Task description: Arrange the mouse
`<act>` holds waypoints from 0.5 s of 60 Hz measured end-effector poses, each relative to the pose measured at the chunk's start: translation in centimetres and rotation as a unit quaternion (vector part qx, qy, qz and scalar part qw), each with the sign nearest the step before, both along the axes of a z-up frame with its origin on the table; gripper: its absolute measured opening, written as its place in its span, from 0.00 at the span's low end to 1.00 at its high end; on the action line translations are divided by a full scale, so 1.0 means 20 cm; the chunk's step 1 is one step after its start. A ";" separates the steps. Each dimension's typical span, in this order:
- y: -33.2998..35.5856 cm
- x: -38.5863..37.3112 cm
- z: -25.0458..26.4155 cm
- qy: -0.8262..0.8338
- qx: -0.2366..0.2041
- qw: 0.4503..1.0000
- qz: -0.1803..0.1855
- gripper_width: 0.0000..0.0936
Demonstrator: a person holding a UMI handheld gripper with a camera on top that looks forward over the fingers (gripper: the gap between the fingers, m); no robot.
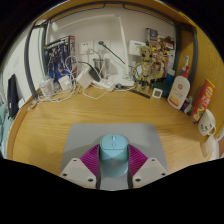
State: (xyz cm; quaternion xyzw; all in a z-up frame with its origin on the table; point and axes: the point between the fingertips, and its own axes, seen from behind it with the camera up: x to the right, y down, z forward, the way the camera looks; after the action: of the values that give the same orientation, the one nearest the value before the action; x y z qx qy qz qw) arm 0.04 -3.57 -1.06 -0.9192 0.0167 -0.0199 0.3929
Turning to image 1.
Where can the large white charger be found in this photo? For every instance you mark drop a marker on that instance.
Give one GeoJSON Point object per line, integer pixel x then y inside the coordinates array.
{"type": "Point", "coordinates": [85, 78]}

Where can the white red-capped lotion bottle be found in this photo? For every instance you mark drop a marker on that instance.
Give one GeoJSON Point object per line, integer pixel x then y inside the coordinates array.
{"type": "Point", "coordinates": [179, 91]}

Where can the red chip can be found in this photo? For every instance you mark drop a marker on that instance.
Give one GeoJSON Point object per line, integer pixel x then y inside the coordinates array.
{"type": "Point", "coordinates": [202, 100]}

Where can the small white charger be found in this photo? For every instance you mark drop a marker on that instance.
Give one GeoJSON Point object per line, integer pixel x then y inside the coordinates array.
{"type": "Point", "coordinates": [65, 82]}

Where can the white printed mug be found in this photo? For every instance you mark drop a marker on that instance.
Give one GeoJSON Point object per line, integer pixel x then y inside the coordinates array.
{"type": "Point", "coordinates": [206, 123]}

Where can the blue robot model kit box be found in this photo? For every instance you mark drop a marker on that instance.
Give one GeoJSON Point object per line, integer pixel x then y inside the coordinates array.
{"type": "Point", "coordinates": [58, 56]}

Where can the dark green round base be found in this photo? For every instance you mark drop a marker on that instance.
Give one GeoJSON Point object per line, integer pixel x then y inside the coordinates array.
{"type": "Point", "coordinates": [161, 87]}

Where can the white power strip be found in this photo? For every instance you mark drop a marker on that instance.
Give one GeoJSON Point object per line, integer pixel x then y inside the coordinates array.
{"type": "Point", "coordinates": [105, 84]}

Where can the white plastic wrapper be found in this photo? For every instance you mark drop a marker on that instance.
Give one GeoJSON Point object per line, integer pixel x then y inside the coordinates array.
{"type": "Point", "coordinates": [208, 146]}

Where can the clear plastic cup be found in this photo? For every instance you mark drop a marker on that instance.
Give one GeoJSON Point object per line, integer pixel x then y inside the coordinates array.
{"type": "Point", "coordinates": [47, 87]}

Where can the black backpack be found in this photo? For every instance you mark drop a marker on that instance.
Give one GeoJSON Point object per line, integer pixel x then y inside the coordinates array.
{"type": "Point", "coordinates": [13, 96]}

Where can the blue bottle with white nozzle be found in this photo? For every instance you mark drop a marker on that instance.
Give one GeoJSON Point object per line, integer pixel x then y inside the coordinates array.
{"type": "Point", "coordinates": [170, 76]}

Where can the white wall box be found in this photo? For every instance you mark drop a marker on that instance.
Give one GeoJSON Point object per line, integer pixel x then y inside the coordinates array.
{"type": "Point", "coordinates": [136, 47]}

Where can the light blue computer mouse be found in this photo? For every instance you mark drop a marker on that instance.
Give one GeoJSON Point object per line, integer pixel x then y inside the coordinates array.
{"type": "Point", "coordinates": [113, 153]}

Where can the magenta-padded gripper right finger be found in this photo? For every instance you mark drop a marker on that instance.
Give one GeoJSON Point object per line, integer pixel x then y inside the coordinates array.
{"type": "Point", "coordinates": [150, 170]}

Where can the small white square clock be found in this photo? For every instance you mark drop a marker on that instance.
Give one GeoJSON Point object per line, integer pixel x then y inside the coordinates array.
{"type": "Point", "coordinates": [157, 93]}

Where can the teal blanket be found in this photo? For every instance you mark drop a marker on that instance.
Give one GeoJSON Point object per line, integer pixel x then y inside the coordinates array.
{"type": "Point", "coordinates": [3, 126]}

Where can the metal cup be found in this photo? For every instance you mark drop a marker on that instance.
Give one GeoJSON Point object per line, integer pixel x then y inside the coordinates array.
{"type": "Point", "coordinates": [101, 68]}

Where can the grey mouse pad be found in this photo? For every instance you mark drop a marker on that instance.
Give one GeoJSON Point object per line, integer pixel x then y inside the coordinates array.
{"type": "Point", "coordinates": [83, 140]}

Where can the black flat strip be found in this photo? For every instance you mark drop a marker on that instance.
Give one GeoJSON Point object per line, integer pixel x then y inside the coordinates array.
{"type": "Point", "coordinates": [140, 93]}

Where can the brown tree-man figure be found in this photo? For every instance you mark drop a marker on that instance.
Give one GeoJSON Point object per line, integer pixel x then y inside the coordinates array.
{"type": "Point", "coordinates": [145, 70]}

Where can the colourful figure print box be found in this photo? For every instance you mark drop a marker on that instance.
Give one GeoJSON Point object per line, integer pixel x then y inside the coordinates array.
{"type": "Point", "coordinates": [165, 43]}

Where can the white desk lamp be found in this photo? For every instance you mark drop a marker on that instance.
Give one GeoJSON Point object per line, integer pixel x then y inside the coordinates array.
{"type": "Point", "coordinates": [124, 81]}

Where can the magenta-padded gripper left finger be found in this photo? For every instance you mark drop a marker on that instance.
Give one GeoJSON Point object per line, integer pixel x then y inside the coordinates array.
{"type": "Point", "coordinates": [77, 170]}

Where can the small blue box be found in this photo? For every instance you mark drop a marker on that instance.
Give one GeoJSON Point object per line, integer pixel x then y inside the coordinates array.
{"type": "Point", "coordinates": [186, 106]}

